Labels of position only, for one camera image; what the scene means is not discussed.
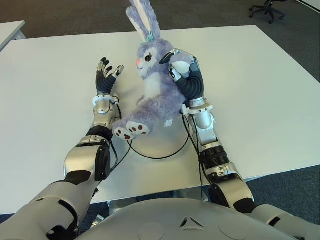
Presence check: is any purple plush bunny doll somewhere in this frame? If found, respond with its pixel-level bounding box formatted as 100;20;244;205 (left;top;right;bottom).
111;0;192;141

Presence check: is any black office chair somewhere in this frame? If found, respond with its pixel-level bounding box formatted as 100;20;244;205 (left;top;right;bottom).
249;0;286;25

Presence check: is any white side desk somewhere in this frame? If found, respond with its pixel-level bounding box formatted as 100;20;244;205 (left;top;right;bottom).
0;20;27;53

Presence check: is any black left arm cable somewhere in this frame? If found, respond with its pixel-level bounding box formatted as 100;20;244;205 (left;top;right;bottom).
107;104;133;176

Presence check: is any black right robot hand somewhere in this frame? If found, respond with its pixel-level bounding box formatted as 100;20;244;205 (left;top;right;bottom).
159;48;206;102

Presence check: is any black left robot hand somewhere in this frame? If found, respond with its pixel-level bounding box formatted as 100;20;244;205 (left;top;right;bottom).
95;56;125;96

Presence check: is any grey robot torso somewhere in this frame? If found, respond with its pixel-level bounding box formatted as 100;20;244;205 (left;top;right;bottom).
74;197;308;240

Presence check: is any white plate black rim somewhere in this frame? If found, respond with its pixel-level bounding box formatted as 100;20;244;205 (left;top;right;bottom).
126;112;191;160

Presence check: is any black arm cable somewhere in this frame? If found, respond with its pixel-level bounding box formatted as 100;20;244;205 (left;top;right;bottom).
107;104;133;176
181;113;205;201

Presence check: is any white table leg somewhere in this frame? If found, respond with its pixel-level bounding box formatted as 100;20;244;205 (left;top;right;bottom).
172;188;210;202

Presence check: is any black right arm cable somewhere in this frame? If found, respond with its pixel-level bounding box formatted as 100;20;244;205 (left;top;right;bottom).
181;113;205;201

